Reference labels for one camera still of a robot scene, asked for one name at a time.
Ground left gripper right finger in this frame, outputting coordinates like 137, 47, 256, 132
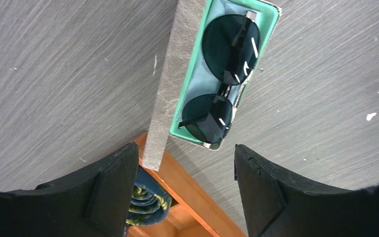
234, 145, 379, 237

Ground green yellow patterned rolled item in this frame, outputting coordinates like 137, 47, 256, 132
123, 166, 173, 237

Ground orange compartment tray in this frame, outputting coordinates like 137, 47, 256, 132
127, 132, 246, 237

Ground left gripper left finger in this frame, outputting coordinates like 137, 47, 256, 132
0, 142, 139, 237

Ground black sunglasses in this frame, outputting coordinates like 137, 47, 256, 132
178, 10, 261, 149

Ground beige glasses case green lining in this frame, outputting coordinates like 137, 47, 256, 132
142, 0, 283, 172

